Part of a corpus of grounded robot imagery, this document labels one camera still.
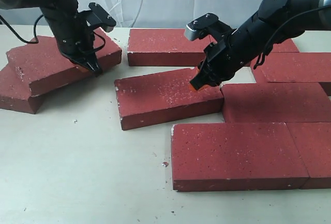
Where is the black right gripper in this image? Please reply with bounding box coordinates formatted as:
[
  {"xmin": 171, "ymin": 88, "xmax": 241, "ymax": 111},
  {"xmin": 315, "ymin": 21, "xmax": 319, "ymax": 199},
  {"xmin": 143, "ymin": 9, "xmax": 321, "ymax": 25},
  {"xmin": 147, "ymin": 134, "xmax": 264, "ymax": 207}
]
[{"xmin": 189, "ymin": 27, "xmax": 261, "ymax": 92}]

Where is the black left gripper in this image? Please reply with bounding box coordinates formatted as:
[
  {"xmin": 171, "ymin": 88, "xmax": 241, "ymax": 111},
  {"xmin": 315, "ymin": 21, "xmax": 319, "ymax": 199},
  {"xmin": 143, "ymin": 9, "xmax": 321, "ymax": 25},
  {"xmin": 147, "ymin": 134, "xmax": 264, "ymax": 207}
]
[{"xmin": 50, "ymin": 11, "xmax": 103, "ymax": 77}]

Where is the red brick diagonal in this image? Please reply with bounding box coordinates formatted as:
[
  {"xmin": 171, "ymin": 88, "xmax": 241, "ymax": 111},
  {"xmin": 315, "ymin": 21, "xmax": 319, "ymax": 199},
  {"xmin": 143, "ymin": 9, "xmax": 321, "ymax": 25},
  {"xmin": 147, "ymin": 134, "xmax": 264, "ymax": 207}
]
[{"xmin": 5, "ymin": 27, "xmax": 123, "ymax": 97}]

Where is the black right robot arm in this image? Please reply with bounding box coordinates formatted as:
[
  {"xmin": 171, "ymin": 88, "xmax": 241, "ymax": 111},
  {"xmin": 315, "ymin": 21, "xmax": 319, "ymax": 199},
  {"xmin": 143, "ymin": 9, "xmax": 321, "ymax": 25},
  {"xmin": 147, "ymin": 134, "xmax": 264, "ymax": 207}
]
[{"xmin": 184, "ymin": 0, "xmax": 330, "ymax": 91}]

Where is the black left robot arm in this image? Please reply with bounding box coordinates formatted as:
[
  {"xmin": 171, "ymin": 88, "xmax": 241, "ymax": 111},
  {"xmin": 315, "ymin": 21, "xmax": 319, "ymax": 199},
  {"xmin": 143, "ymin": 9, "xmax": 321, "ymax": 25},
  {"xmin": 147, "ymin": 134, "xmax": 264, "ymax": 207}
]
[{"xmin": 1, "ymin": 0, "xmax": 116, "ymax": 76}]

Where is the red brick front large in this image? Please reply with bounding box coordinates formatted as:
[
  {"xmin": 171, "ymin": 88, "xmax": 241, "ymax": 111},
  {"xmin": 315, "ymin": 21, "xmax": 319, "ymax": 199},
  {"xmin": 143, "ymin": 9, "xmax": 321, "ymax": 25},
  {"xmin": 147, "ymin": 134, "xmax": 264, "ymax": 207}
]
[{"xmin": 171, "ymin": 123, "xmax": 309, "ymax": 192}]

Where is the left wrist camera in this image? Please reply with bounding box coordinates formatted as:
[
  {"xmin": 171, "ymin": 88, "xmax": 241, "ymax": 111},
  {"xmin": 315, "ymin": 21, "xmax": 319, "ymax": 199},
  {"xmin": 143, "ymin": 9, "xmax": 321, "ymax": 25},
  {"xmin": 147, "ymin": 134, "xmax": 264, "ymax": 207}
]
[{"xmin": 79, "ymin": 2, "xmax": 116, "ymax": 33}]

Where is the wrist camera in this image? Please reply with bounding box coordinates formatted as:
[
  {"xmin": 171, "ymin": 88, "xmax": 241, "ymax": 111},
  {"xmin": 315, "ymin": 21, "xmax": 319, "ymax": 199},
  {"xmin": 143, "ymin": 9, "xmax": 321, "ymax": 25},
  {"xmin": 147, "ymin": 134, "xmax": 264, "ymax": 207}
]
[
  {"xmin": 184, "ymin": 13, "xmax": 233, "ymax": 41},
  {"xmin": 79, "ymin": 2, "xmax": 116, "ymax": 33}
]

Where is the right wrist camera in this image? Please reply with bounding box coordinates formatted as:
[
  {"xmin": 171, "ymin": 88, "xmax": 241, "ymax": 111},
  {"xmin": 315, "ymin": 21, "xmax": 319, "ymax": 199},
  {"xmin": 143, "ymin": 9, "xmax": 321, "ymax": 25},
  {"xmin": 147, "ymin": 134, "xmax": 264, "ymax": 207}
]
[{"xmin": 184, "ymin": 13, "xmax": 233, "ymax": 41}]

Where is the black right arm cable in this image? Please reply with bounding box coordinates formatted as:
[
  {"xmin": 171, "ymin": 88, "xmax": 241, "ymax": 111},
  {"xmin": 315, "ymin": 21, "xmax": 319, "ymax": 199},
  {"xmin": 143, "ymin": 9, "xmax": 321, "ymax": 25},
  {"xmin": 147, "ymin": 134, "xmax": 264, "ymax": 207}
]
[{"xmin": 252, "ymin": 4, "xmax": 324, "ymax": 70}]

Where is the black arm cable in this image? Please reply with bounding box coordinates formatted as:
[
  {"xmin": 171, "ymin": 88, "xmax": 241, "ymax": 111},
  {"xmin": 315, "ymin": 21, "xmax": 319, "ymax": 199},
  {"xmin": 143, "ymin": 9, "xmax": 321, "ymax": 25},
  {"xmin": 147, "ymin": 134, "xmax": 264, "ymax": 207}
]
[
  {"xmin": 252, "ymin": 4, "xmax": 324, "ymax": 70},
  {"xmin": 0, "ymin": 14, "xmax": 49, "ymax": 45}
]

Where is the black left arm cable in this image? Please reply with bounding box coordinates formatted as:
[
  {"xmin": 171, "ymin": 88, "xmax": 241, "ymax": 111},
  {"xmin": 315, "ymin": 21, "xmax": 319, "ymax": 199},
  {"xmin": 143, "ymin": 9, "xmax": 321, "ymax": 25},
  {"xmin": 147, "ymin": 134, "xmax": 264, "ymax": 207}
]
[{"xmin": 0, "ymin": 14, "xmax": 49, "ymax": 45}]

